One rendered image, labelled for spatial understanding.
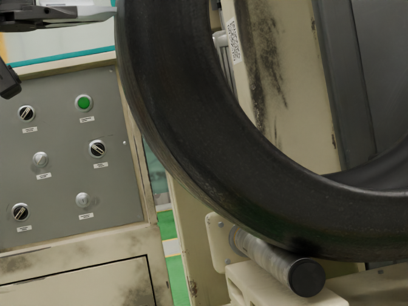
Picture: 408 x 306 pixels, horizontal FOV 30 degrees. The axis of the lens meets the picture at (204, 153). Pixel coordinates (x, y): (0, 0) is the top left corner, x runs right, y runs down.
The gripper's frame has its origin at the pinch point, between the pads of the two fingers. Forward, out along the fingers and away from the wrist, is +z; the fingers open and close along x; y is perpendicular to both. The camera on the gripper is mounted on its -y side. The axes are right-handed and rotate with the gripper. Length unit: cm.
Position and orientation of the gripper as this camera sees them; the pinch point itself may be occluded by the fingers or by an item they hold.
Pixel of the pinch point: (107, 16)
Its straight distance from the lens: 94.4
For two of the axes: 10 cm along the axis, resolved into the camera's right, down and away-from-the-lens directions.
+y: -0.7, -10.0, -0.3
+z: 9.9, -0.7, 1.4
